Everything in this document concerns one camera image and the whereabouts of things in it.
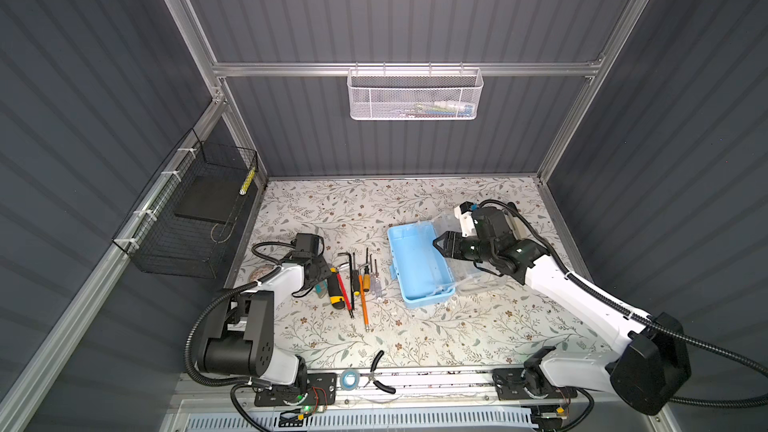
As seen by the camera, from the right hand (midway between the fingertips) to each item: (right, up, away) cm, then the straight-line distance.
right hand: (442, 245), depth 80 cm
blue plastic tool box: (-5, -9, +14) cm, 17 cm away
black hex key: (-26, -11, +14) cm, 32 cm away
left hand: (-37, -10, +14) cm, 41 cm away
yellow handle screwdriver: (-22, -11, +14) cm, 28 cm away
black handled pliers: (-19, -33, -4) cm, 38 cm away
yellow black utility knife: (-31, -16, +9) cm, 36 cm away
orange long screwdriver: (-21, -23, +4) cm, 31 cm away
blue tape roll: (-24, -34, -5) cm, 42 cm away
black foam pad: (-60, +13, -3) cm, 62 cm away
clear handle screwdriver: (-18, -14, +11) cm, 25 cm away
